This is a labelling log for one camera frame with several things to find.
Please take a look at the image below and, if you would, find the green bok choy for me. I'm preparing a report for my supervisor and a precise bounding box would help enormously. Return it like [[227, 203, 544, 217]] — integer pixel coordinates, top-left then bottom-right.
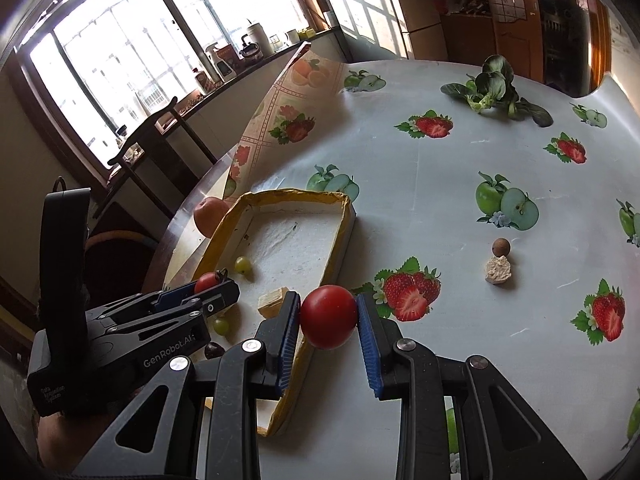
[[441, 55, 554, 128]]

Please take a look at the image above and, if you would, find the fruit-print tablecloth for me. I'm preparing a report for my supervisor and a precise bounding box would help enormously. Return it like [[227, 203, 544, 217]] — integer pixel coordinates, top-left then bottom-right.
[[165, 42, 640, 480]]

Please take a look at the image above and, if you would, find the red apple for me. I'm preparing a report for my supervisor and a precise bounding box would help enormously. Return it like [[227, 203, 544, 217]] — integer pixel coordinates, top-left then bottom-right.
[[193, 197, 232, 238]]

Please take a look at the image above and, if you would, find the red cherry tomato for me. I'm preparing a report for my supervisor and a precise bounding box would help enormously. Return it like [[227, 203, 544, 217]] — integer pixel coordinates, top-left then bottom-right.
[[194, 272, 222, 295], [299, 284, 359, 350]]

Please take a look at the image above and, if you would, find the wooden glass-door cabinet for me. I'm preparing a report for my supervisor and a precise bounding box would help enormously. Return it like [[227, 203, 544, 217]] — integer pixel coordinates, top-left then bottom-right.
[[420, 0, 546, 76]]

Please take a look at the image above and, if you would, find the beige crumbly chunk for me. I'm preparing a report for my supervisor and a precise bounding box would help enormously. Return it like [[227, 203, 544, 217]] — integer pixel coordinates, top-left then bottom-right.
[[257, 286, 291, 320], [483, 255, 513, 287]]

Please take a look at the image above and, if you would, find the metal kettle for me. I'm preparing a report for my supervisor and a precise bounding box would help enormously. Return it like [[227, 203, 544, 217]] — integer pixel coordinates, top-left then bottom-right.
[[237, 35, 261, 63]]

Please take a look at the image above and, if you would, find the white spray bottle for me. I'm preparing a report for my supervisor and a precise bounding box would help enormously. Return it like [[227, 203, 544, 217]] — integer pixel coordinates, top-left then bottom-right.
[[205, 42, 237, 82]]

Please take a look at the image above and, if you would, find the white ceramic jar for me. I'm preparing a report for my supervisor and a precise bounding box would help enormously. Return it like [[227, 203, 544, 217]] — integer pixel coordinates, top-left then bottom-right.
[[245, 20, 275, 58]]

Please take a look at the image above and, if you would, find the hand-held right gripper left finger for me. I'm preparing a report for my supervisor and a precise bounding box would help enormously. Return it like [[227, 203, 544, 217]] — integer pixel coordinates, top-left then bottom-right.
[[75, 291, 303, 480]]

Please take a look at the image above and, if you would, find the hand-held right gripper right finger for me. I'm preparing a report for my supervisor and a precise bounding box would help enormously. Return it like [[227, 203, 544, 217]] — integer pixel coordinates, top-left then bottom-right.
[[356, 292, 588, 480]]

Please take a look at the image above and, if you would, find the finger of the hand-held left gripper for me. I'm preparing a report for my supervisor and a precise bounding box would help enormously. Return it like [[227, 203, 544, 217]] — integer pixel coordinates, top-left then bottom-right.
[[85, 269, 230, 324], [102, 279, 242, 342]]

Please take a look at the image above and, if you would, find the dark wooden chair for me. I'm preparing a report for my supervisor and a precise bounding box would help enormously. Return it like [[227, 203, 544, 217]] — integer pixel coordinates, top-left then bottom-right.
[[82, 96, 221, 281]]

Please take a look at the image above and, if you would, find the white foam box yellow rim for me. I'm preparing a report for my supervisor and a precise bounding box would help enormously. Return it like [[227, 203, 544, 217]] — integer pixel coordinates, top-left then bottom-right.
[[192, 189, 358, 438]]

